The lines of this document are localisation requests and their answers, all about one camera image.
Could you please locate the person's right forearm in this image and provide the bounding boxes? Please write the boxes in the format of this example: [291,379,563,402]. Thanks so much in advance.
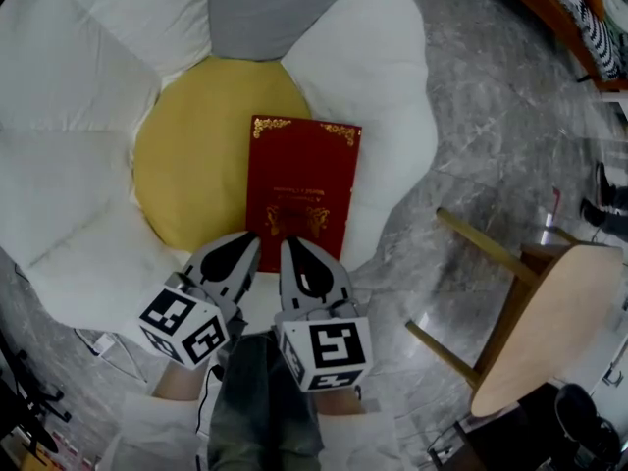
[311,383,406,471]

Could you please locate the person's grey trousers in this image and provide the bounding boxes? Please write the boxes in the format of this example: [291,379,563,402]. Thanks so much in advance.
[206,330,326,471]

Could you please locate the wooden coffee table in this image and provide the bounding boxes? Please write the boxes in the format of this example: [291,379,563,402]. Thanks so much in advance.
[405,206,626,418]

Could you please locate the dark vanity cabinet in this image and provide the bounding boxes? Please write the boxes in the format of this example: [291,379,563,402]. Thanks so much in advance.
[425,385,628,471]

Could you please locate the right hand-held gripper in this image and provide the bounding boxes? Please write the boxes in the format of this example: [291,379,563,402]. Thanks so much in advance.
[272,235,375,393]

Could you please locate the orange sofa with striped throw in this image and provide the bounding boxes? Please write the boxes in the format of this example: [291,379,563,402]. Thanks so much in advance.
[533,0,625,82]

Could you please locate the black swivel chair base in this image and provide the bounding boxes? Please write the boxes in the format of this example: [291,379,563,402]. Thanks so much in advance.
[0,329,74,471]

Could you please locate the white power strip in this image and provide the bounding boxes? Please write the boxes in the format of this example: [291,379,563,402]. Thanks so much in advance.
[73,328,121,361]

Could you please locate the white flower-shaped beanbag chair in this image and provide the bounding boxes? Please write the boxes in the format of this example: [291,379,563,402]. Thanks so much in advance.
[0,0,440,337]

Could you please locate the red book with gold print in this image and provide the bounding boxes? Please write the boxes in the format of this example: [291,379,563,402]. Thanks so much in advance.
[244,114,364,275]

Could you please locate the person's left forearm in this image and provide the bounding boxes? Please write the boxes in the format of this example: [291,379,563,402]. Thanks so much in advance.
[100,358,216,471]

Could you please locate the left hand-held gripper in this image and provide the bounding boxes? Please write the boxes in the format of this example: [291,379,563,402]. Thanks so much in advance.
[137,231,262,373]

